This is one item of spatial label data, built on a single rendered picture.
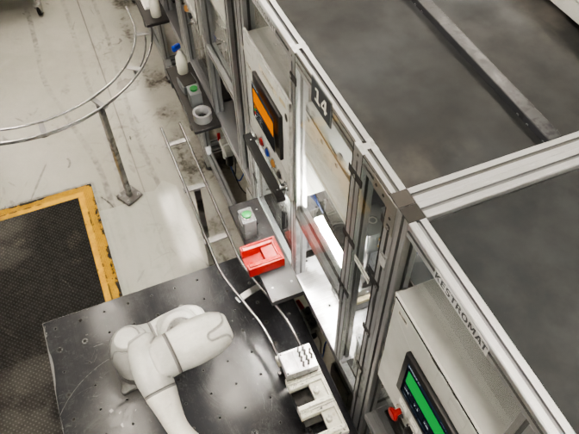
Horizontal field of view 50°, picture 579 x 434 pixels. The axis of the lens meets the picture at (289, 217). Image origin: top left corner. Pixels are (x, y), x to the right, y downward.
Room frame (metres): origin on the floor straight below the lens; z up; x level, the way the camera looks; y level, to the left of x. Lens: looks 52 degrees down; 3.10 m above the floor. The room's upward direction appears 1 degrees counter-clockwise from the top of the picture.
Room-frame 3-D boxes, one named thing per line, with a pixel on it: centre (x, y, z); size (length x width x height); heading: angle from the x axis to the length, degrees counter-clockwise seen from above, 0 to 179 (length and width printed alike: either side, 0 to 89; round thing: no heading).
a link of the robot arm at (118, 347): (1.11, 0.63, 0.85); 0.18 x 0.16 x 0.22; 119
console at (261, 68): (1.65, -0.04, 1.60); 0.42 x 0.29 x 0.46; 22
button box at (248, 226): (1.63, 0.17, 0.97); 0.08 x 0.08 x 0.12; 22
